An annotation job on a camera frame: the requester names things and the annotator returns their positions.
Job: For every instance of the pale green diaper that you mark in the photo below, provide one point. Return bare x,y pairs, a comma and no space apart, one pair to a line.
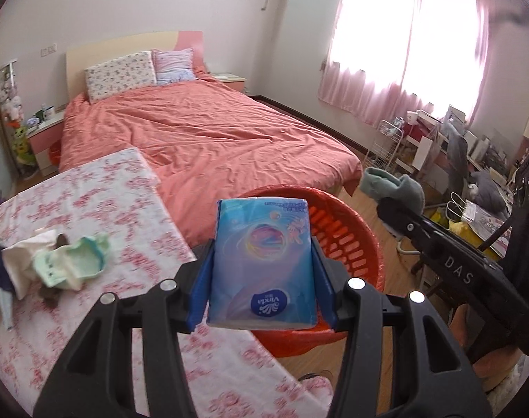
72,265

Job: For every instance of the wall socket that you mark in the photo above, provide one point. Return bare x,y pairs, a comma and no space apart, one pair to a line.
48,50

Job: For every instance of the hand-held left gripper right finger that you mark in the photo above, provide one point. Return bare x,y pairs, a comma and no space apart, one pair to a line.
323,278

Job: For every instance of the chair with grey jacket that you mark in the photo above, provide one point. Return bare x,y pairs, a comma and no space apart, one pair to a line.
458,156

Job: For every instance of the orange plastic basket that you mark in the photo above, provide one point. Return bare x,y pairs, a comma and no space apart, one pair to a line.
355,244

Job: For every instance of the small red bin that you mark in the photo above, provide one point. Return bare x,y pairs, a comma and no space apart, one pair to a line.
54,154

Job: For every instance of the person's right hand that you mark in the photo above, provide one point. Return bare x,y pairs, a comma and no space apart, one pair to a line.
462,326

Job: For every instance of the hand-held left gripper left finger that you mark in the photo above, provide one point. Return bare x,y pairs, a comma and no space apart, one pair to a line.
201,278

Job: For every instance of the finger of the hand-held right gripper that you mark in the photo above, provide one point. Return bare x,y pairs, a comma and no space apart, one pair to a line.
410,226

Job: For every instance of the beige pink headboard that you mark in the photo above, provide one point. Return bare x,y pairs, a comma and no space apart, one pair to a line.
116,45

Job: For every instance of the pink curtain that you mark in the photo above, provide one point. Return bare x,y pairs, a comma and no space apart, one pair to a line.
377,74

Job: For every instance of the floral pillow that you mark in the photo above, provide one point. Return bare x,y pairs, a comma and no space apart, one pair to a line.
120,76

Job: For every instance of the pink white nightstand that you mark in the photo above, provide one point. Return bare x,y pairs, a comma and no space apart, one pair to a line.
46,139
230,82

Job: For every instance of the blue tissue pack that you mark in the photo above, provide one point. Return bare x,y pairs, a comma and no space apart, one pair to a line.
262,261

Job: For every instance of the bed with pink duvet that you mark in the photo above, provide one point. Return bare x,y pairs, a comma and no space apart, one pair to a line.
212,139

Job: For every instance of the pink striped pillow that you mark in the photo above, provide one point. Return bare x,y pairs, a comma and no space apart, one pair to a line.
173,65

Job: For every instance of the hanging plush toy holder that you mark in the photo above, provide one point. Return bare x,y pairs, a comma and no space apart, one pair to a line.
14,109

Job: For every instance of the white mug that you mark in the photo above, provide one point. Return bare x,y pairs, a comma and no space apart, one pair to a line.
47,113

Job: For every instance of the table with floral tablecloth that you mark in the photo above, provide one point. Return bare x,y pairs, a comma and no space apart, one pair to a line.
94,335

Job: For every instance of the white cloth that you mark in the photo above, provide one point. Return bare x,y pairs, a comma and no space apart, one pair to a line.
22,261

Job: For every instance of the teal fuzzy cloth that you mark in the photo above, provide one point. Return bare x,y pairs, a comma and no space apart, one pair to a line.
395,185

